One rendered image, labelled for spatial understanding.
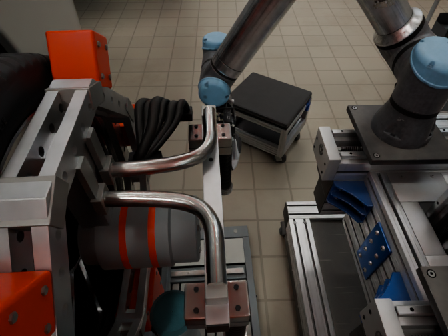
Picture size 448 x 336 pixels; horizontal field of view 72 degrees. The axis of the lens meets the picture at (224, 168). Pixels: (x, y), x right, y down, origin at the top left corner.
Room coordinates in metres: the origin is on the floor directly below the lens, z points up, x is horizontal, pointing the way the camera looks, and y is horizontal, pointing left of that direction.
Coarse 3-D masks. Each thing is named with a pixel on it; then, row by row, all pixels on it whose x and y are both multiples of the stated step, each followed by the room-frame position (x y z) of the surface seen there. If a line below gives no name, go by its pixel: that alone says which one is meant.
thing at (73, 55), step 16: (48, 32) 0.47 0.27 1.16; (64, 32) 0.48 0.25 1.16; (80, 32) 0.48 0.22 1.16; (96, 32) 0.50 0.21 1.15; (48, 48) 0.46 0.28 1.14; (64, 48) 0.46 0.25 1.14; (80, 48) 0.46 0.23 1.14; (96, 48) 0.47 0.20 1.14; (64, 64) 0.45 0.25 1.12; (80, 64) 0.45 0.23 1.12; (96, 64) 0.45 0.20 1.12; (96, 80) 0.44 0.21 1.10
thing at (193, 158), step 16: (208, 112) 0.47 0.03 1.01; (208, 128) 0.42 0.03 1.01; (96, 144) 0.33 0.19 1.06; (208, 144) 0.38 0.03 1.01; (96, 160) 0.32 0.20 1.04; (112, 160) 0.34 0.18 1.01; (144, 160) 0.34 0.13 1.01; (160, 160) 0.34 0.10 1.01; (176, 160) 0.34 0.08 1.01; (192, 160) 0.35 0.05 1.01; (112, 176) 0.32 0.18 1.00; (128, 176) 0.32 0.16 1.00
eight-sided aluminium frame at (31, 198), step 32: (64, 96) 0.38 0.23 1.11; (96, 96) 0.40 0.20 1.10; (32, 128) 0.30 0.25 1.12; (64, 128) 0.30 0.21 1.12; (128, 128) 0.53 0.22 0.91; (32, 160) 0.26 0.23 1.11; (64, 160) 0.25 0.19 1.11; (0, 192) 0.20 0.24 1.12; (32, 192) 0.20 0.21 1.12; (64, 192) 0.22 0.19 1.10; (0, 224) 0.17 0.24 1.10; (32, 224) 0.17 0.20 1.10; (64, 224) 0.19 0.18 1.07; (0, 256) 0.15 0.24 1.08; (32, 256) 0.16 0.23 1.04; (64, 256) 0.16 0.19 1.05; (64, 288) 0.13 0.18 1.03; (128, 288) 0.28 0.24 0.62; (64, 320) 0.10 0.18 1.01; (128, 320) 0.20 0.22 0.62
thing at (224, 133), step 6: (192, 126) 0.50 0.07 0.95; (198, 126) 0.50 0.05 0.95; (222, 126) 0.49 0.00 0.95; (228, 126) 0.50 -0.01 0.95; (192, 132) 0.48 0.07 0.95; (198, 132) 0.48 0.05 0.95; (222, 132) 0.48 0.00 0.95; (228, 132) 0.48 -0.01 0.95; (192, 138) 0.46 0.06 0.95; (198, 138) 0.46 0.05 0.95; (222, 138) 0.46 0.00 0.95; (228, 138) 0.46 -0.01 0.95; (192, 144) 0.46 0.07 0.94; (198, 144) 0.46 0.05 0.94; (222, 144) 0.46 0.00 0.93; (228, 144) 0.46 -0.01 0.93; (192, 150) 0.46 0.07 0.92; (222, 150) 0.46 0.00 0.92; (228, 150) 0.46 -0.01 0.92
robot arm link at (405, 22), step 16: (368, 0) 0.74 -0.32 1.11; (384, 0) 0.73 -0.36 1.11; (400, 0) 0.74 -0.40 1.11; (368, 16) 0.76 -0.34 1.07; (384, 16) 0.73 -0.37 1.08; (400, 16) 0.73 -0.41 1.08; (416, 16) 0.75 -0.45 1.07; (384, 32) 0.74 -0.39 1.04; (400, 32) 0.73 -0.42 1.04; (416, 32) 0.72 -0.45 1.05; (432, 32) 0.75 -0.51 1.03; (384, 48) 0.74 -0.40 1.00; (400, 48) 0.72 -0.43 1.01
